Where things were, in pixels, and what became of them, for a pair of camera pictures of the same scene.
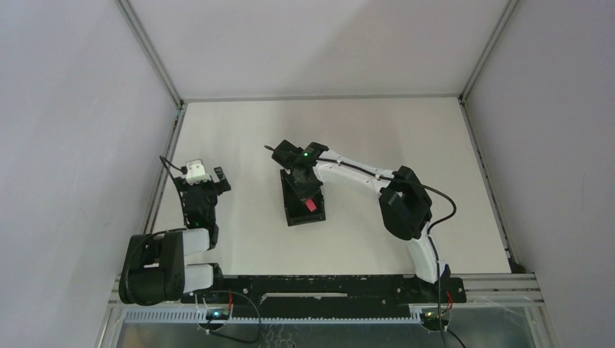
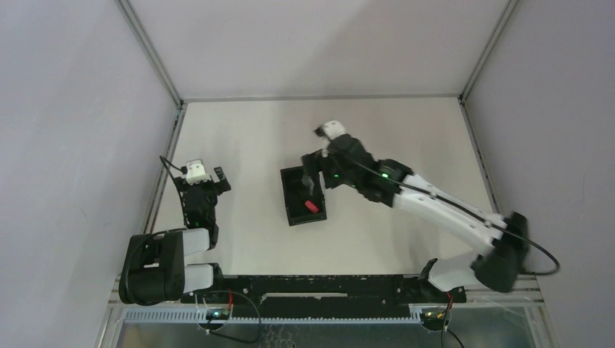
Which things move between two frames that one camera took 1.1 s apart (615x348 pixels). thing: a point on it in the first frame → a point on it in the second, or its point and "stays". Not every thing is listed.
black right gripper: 309,193 → 331,181
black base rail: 327,296 stays
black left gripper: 204,183 stays
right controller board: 431,321 stays
